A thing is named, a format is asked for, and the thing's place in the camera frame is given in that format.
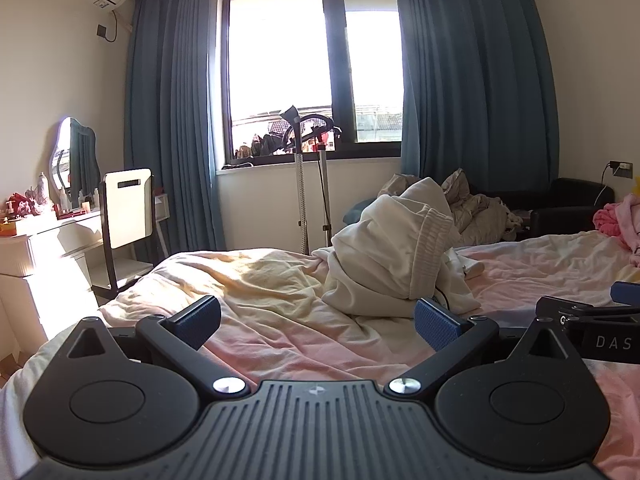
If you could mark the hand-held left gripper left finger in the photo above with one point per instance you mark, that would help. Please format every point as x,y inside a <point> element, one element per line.
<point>197,321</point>

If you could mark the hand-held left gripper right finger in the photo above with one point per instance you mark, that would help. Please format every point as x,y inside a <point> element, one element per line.
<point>436,324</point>

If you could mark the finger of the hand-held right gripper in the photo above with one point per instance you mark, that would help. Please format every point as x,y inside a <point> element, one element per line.
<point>626,293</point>
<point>575,308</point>

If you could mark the white pants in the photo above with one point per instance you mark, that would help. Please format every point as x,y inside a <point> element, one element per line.
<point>395,255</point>

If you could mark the pink fleece robe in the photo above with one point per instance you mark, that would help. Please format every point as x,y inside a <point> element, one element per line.
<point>622,220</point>

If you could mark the pastel bed sheet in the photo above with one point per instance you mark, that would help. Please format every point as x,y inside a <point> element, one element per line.
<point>280,290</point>

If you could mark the black armchair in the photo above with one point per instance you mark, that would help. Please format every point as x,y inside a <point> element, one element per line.
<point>565,205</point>

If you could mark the small white side table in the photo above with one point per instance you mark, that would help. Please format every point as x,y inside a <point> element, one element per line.
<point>161,210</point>

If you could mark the grey quilted blanket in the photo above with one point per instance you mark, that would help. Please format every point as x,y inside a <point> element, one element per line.
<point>480,215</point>

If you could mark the white backed black chair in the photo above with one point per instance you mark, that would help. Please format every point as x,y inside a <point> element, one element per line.
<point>127,207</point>

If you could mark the teal pillow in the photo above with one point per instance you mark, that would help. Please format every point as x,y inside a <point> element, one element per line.
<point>352,212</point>

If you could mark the white vanity table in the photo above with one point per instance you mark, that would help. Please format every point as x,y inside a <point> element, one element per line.
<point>45,260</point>

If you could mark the group of cosmetic bottles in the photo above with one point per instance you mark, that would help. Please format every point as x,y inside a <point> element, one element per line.
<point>80,202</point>

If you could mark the garment steamer stand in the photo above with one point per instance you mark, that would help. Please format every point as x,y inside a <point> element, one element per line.
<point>300,170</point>

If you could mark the dark items on windowsill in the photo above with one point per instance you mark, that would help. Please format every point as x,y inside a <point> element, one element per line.
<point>260,146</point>

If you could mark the blue curtain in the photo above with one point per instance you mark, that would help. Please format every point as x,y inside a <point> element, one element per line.
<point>172,125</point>
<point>475,75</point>

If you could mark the wavy vanity mirror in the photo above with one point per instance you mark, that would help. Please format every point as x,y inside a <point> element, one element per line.
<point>75,160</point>

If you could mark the dark framed window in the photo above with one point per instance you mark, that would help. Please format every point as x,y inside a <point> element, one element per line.
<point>285,60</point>

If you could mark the wall socket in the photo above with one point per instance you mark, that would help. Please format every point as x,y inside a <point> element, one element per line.
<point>624,169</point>

